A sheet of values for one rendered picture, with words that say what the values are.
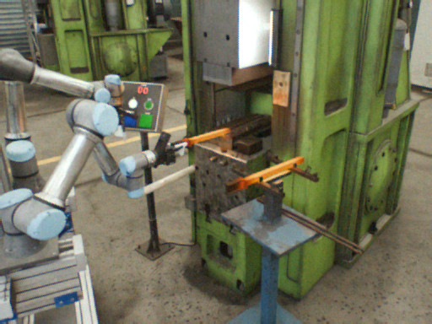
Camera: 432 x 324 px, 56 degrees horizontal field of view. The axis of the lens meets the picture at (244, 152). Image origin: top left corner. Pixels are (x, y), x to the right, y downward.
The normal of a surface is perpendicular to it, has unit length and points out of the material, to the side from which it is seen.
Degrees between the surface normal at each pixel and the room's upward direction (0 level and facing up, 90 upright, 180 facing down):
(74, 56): 90
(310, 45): 90
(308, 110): 90
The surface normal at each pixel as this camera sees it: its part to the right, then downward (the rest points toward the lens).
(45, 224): 0.79, 0.33
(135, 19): 0.53, 0.16
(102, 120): 0.89, 0.10
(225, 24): -0.63, 0.31
